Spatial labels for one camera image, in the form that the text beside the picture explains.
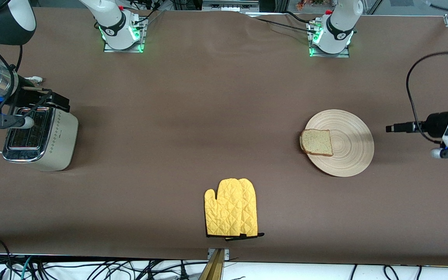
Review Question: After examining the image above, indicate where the brown table cover sheet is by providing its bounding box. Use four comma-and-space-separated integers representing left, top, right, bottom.
0, 7, 448, 267

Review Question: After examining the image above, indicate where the thin black cable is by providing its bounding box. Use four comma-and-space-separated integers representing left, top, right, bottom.
136, 3, 167, 27

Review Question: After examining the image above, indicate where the round wooden plate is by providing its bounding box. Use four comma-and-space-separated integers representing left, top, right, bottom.
305, 109, 375, 177

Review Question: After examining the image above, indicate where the slice of brown bread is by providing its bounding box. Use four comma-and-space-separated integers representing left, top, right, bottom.
300, 129, 333, 157

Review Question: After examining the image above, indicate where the long black table cable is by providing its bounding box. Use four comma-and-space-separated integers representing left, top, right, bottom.
247, 16, 318, 35

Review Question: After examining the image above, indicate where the short black table cable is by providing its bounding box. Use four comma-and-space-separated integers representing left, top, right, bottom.
282, 11, 315, 25

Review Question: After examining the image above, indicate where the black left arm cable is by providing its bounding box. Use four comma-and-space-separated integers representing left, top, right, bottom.
406, 51, 448, 145

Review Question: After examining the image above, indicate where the orange leafy object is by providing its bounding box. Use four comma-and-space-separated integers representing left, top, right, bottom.
296, 0, 326, 11

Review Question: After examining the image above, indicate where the cream and chrome toaster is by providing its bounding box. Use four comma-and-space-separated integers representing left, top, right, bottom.
2, 105, 79, 172

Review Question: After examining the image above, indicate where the grey metal frame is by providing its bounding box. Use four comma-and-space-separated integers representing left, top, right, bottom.
202, 0, 260, 12

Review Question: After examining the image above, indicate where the yellow quilted oven mitt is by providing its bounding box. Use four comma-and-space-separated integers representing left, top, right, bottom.
204, 178, 248, 238
226, 178, 265, 242

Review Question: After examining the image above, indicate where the teal cable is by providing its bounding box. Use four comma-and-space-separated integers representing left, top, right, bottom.
20, 256, 33, 280

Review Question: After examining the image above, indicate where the white toaster power cord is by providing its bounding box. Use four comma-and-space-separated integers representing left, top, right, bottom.
0, 76, 46, 154

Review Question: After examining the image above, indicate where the small steel bracket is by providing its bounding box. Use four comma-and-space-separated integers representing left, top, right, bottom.
208, 248, 230, 260

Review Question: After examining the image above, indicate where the black u-shaped cable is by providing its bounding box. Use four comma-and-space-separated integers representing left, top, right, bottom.
383, 265, 400, 280

